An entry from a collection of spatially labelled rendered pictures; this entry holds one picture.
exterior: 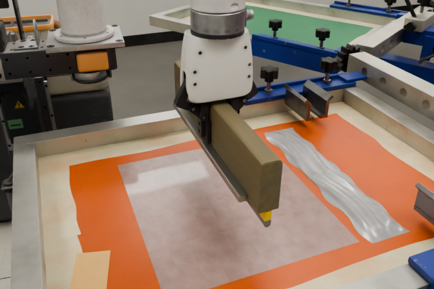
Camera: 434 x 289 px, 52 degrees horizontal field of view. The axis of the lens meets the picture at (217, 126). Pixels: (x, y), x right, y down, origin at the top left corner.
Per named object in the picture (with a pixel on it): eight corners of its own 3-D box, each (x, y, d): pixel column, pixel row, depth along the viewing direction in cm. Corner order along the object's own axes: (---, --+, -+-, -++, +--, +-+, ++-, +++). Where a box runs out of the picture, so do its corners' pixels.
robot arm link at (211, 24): (241, -2, 64) (240, 17, 66) (183, 3, 62) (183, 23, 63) (264, 10, 58) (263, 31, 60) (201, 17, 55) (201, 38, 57)
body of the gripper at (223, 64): (240, 11, 65) (237, 81, 71) (174, 17, 62) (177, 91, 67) (263, 24, 59) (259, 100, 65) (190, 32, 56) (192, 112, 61)
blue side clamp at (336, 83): (244, 125, 102) (245, 97, 98) (236, 116, 106) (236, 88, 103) (352, 104, 111) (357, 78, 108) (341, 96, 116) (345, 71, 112)
